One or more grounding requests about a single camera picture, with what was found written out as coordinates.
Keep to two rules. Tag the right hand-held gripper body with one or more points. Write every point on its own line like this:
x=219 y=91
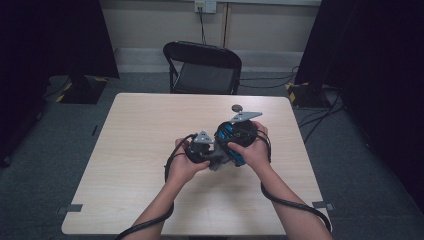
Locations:
x=241 y=133

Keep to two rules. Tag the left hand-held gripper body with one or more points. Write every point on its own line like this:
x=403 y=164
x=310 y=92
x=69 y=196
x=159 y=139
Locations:
x=200 y=151

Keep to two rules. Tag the blue toy car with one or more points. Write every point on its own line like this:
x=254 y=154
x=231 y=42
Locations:
x=238 y=159

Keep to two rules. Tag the person's left hand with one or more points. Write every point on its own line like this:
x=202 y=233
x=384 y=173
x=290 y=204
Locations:
x=180 y=168

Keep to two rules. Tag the person's right hand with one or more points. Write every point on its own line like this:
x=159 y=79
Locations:
x=256 y=155

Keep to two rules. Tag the black folding chair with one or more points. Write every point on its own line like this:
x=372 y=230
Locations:
x=203 y=78

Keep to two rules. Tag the black stand base yellow stripes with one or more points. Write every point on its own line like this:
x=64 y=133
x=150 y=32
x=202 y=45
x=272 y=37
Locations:
x=83 y=91
x=308 y=96

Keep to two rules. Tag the grey tape strip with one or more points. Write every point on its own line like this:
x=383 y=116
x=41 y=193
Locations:
x=71 y=209
x=321 y=205

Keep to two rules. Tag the black curtain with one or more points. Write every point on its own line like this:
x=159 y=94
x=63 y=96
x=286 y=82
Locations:
x=383 y=66
x=33 y=33

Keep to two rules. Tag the thin vertical wall conduit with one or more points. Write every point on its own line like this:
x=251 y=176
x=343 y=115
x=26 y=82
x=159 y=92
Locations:
x=226 y=25

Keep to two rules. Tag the white wall socket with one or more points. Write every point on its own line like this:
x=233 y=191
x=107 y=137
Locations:
x=205 y=6

